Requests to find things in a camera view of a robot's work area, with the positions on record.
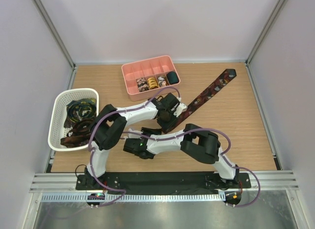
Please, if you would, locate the dark red patterned tie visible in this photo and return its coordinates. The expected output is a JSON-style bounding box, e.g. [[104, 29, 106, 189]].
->
[[162, 68, 237, 133]]

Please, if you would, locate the rolled white floral tie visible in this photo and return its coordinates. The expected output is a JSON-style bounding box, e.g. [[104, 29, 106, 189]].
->
[[157, 75, 169, 87]]

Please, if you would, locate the pink divided organizer tray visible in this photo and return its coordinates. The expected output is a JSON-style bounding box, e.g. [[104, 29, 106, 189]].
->
[[121, 55, 181, 101]]

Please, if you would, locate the left aluminium frame post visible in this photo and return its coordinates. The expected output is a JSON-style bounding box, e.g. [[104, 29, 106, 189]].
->
[[32, 0, 75, 69]]

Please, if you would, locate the rolled yellow tie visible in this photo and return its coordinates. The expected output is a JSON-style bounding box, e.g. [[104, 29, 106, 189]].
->
[[147, 77, 159, 90]]

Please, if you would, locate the aluminium frame post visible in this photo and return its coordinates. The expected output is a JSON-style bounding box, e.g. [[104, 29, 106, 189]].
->
[[32, 0, 75, 69], [246, 0, 288, 66]]

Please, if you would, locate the perforated metal cable rail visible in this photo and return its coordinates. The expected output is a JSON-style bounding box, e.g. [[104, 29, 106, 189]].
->
[[41, 192, 225, 203]]

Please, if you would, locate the white perforated plastic basket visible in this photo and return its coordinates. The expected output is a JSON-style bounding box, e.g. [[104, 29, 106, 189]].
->
[[48, 88, 99, 152]]

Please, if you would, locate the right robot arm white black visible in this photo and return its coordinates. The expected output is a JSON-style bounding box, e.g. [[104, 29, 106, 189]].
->
[[123, 124, 240, 190]]

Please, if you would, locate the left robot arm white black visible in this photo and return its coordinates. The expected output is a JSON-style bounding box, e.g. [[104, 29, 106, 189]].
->
[[76, 93, 187, 190]]

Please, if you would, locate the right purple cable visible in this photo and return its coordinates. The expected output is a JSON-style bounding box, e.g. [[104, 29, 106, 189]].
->
[[120, 127, 261, 209]]

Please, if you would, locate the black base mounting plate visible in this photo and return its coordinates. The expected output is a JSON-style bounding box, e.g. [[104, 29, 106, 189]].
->
[[75, 171, 252, 193]]

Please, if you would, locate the purple cable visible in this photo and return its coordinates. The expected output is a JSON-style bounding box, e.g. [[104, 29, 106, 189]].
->
[[120, 127, 261, 209], [87, 87, 182, 207]]

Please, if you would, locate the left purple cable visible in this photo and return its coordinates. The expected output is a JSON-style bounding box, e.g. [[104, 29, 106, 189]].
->
[[87, 87, 182, 207]]

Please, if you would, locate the right aluminium frame post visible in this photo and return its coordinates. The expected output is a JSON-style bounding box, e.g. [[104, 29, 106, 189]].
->
[[246, 0, 288, 66]]

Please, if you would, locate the rolled dark teal tie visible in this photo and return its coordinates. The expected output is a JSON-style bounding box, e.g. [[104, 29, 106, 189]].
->
[[166, 71, 179, 85]]

